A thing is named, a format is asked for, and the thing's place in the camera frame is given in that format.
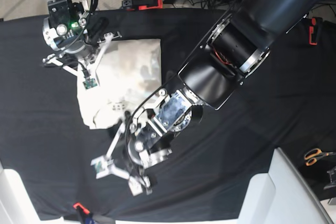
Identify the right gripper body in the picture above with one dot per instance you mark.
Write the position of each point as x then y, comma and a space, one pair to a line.
78, 47

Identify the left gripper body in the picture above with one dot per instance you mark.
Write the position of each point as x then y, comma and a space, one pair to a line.
128, 159

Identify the white T-shirt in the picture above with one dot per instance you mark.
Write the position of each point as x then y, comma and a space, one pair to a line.
129, 72

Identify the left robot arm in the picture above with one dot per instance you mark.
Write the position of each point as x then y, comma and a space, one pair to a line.
236, 45

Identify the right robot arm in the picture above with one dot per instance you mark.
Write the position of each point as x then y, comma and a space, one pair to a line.
68, 11

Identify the orange black clamp bottom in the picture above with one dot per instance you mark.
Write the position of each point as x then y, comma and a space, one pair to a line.
83, 214

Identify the orange black clamp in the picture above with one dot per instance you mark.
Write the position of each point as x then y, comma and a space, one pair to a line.
83, 214
135, 5
315, 29

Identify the orange black clamp top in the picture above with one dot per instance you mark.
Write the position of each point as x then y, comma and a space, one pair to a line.
135, 5

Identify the black table cloth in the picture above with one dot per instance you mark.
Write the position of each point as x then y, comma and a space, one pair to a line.
288, 102

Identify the black object right edge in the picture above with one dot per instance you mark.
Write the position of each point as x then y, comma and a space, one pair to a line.
332, 182

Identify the orange black clamp right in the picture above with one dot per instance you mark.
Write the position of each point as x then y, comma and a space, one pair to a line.
315, 29

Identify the white table frame left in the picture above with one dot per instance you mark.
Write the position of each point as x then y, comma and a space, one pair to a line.
16, 205

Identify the white table frame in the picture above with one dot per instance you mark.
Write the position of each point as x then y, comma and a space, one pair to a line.
281, 195
16, 205

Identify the white table frame right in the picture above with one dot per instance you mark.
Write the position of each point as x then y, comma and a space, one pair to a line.
281, 195

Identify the orange handled scissors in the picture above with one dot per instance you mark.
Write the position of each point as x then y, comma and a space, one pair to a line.
316, 154

